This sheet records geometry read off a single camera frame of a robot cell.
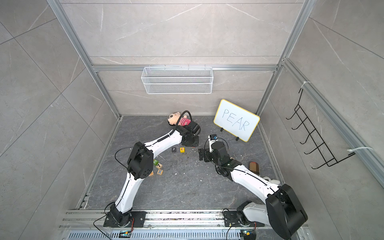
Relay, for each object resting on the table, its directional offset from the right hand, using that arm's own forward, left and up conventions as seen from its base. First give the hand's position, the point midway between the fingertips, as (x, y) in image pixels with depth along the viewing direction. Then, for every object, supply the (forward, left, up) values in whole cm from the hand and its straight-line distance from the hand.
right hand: (207, 148), depth 86 cm
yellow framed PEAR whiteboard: (+24, -22, -1) cm, 32 cm away
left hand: (+10, +5, -6) cm, 12 cm away
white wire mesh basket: (+44, +17, +18) cm, 50 cm away
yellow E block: (+6, +16, -11) cm, 20 cm away
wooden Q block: (-21, +25, +15) cm, 36 cm away
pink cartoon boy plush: (+29, +23, -4) cm, 37 cm away
